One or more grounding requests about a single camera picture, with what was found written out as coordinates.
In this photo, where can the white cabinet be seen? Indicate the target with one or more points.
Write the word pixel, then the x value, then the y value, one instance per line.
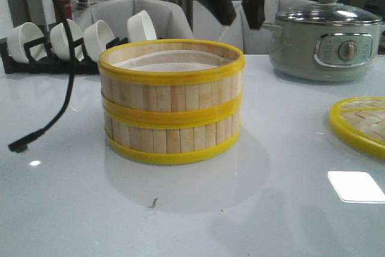
pixel 207 27

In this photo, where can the white bowl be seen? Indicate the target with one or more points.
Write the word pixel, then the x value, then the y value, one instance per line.
pixel 59 39
pixel 140 27
pixel 20 35
pixel 96 37

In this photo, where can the grey chair right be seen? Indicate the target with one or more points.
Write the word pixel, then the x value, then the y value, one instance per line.
pixel 252 41

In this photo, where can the grey chair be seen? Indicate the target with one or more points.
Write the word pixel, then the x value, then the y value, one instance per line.
pixel 252 41
pixel 168 18

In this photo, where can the glass pot lid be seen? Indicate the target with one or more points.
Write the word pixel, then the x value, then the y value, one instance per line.
pixel 329 12

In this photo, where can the green electric cooking pot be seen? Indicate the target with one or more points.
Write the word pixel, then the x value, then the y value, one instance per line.
pixel 323 52

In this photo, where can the liner paper upper drawer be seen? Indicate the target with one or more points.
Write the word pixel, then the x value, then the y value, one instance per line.
pixel 174 61

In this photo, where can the grey chair left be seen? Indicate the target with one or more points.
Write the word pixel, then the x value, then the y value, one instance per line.
pixel 168 18

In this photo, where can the white bowl far left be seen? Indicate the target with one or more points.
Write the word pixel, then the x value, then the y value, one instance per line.
pixel 20 35

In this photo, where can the red cylinder container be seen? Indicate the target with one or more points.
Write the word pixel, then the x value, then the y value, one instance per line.
pixel 65 5

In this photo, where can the woven bamboo steamer lid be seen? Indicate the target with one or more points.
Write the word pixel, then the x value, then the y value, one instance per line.
pixel 359 122

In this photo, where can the white bowl right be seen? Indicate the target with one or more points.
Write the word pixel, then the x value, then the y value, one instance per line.
pixel 140 27

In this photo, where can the bamboo steamer drawer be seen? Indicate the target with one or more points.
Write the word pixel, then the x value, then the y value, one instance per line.
pixel 172 146
pixel 171 99

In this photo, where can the black dish rack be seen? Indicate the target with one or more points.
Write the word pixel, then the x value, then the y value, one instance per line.
pixel 49 64

